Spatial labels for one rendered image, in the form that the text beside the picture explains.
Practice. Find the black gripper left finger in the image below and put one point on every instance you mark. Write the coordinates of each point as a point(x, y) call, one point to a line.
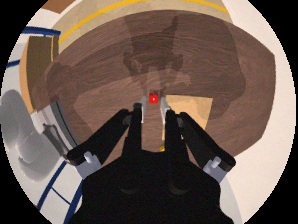
point(90, 155)

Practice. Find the red die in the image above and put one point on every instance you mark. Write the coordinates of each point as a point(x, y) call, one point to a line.
point(153, 98)

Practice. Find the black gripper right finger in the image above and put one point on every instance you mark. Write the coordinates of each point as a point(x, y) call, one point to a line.
point(209, 156)

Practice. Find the tan square mat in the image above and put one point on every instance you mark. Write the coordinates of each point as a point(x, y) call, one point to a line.
point(197, 107)

